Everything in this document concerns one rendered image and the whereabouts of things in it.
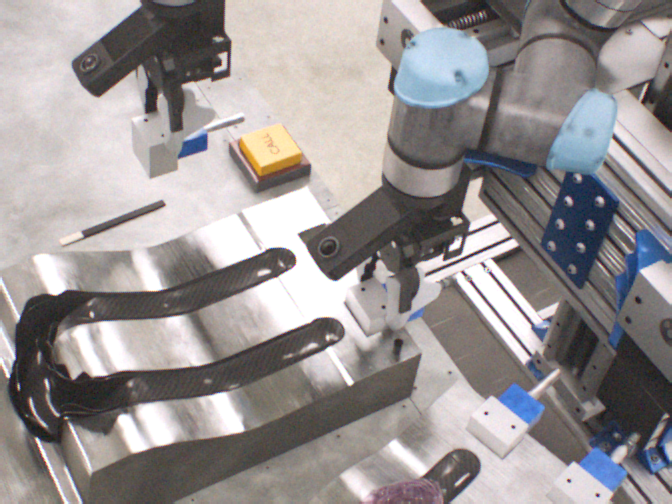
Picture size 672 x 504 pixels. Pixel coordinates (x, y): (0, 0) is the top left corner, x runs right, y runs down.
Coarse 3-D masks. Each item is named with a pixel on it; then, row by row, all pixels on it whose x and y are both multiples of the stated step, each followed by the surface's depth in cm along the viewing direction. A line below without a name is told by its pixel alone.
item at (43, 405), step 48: (192, 288) 129; (240, 288) 129; (48, 336) 116; (288, 336) 126; (336, 336) 126; (48, 384) 120; (96, 384) 114; (144, 384) 116; (192, 384) 120; (240, 384) 121; (48, 432) 115
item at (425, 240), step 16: (384, 176) 112; (464, 176) 114; (400, 192) 110; (448, 192) 111; (464, 192) 116; (432, 208) 116; (448, 208) 116; (416, 224) 116; (432, 224) 117; (448, 224) 117; (464, 224) 117; (400, 240) 115; (416, 240) 115; (432, 240) 116; (448, 240) 118; (464, 240) 119; (384, 256) 119; (400, 256) 116; (416, 256) 117; (432, 256) 121; (448, 256) 120
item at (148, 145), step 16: (160, 112) 135; (144, 128) 133; (160, 128) 133; (208, 128) 137; (144, 144) 132; (160, 144) 132; (192, 144) 135; (144, 160) 135; (160, 160) 134; (176, 160) 135
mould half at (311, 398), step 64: (64, 256) 124; (128, 256) 129; (192, 256) 131; (0, 320) 125; (128, 320) 122; (192, 320) 126; (256, 320) 126; (0, 384) 121; (256, 384) 122; (320, 384) 122; (384, 384) 126; (0, 448) 117; (64, 448) 115; (128, 448) 110; (192, 448) 115; (256, 448) 122
